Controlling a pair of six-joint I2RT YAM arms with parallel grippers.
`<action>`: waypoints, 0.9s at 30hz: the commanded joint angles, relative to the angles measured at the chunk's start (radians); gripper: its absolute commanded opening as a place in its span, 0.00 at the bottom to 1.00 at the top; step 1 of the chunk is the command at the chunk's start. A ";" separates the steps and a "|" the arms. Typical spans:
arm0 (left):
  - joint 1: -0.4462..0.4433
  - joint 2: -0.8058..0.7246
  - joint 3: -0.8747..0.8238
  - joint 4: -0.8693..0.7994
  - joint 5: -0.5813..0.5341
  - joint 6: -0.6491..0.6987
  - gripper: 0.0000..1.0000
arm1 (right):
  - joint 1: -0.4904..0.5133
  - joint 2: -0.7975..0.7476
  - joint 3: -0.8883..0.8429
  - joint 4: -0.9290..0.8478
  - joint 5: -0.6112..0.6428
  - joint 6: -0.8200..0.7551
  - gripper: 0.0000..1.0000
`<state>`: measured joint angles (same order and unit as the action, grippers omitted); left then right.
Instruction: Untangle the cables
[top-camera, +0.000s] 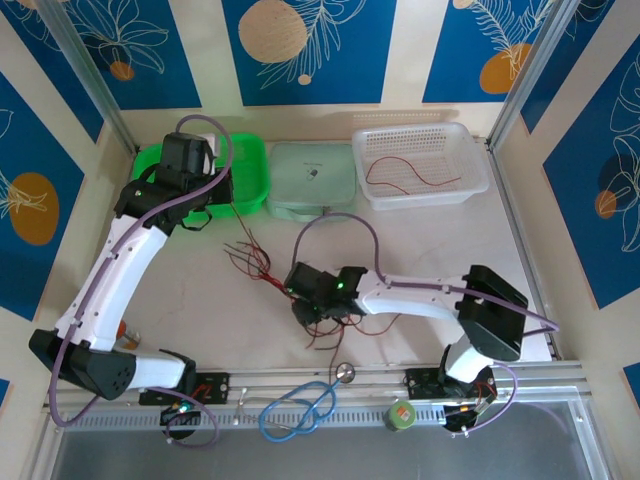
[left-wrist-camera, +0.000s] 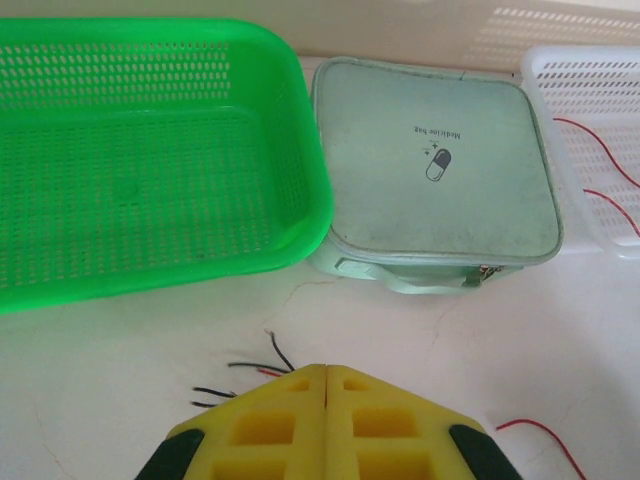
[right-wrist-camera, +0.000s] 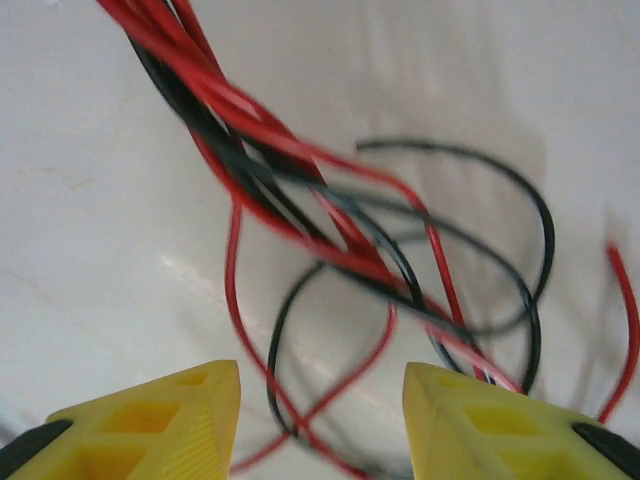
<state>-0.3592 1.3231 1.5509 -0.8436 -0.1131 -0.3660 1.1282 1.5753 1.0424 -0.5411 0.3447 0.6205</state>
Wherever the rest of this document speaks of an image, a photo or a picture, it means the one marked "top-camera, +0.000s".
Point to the aluminium frame rail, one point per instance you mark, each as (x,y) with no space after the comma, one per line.
(280,376)

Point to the white perforated plastic basket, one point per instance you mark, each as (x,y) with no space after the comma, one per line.
(420,140)

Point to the green plastic basket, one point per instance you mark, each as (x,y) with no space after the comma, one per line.
(247,170)

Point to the aluminium frame post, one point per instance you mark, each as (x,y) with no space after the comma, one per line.
(84,65)
(534,65)

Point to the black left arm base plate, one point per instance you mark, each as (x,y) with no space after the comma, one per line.
(217,387)

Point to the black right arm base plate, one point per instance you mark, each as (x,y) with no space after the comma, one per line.
(420,382)

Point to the mint green zip pouch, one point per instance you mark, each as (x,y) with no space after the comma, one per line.
(310,190)

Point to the blue stethoscope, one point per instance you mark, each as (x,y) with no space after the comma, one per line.
(345,372)

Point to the small orange capped bottle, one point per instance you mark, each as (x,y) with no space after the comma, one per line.
(131,340)

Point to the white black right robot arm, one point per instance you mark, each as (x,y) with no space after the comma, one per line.
(410,300)

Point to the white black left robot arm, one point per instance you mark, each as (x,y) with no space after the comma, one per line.
(115,280)

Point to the blue floral wall panel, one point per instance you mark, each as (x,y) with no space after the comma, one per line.
(634,382)
(52,60)
(350,75)
(4,395)
(150,60)
(30,150)
(450,50)
(590,200)
(561,65)

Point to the grey metal panel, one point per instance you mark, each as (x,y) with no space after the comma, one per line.
(350,460)

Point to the aluminium side rail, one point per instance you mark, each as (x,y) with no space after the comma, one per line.
(511,210)

